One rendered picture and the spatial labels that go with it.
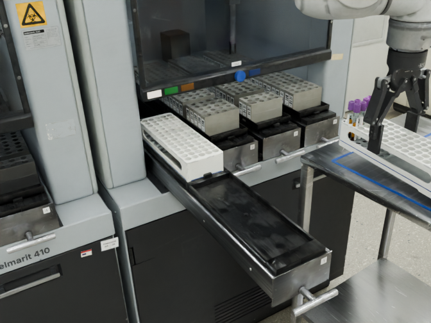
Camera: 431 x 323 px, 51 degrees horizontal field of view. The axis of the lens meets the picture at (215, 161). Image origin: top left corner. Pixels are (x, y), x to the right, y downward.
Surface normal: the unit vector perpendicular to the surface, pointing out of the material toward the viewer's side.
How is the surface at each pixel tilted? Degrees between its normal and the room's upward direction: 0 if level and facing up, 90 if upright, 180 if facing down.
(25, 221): 90
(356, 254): 0
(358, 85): 90
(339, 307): 0
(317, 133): 90
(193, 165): 90
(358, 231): 0
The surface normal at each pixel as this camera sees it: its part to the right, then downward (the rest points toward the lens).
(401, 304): -0.03, -0.88
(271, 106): 0.50, 0.40
